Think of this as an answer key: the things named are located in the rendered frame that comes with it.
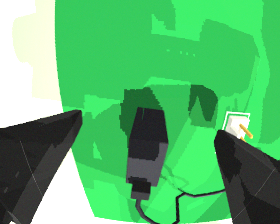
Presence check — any green circuit board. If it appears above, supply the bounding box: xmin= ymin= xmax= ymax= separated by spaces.
xmin=55 ymin=0 xmax=280 ymax=224

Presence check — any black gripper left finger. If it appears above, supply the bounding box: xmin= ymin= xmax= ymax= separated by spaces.
xmin=0 ymin=109 xmax=83 ymax=224

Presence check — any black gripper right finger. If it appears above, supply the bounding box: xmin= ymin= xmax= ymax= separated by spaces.
xmin=213 ymin=129 xmax=280 ymax=224

